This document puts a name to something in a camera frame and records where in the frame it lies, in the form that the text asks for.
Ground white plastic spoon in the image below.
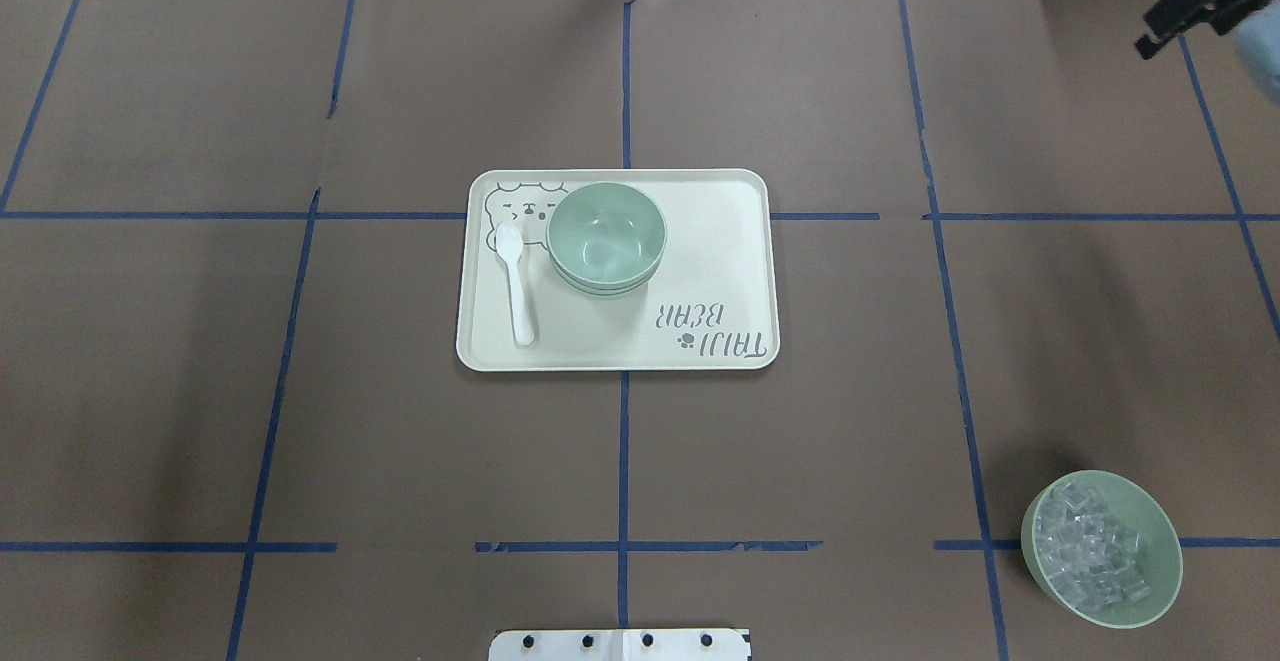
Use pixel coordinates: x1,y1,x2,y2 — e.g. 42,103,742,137
495,222,536,347

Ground cream bear tray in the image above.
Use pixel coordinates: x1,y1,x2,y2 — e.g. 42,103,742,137
454,169,781,371

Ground green bowl on tray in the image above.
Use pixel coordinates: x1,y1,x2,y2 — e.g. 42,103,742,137
552,265,652,298

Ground ice cubes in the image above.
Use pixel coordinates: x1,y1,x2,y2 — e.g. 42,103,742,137
1030,480,1155,614

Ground green bowl with ice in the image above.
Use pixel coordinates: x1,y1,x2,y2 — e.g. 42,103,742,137
1020,470,1184,630

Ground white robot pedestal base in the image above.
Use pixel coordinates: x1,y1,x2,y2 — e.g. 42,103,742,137
488,628,753,660

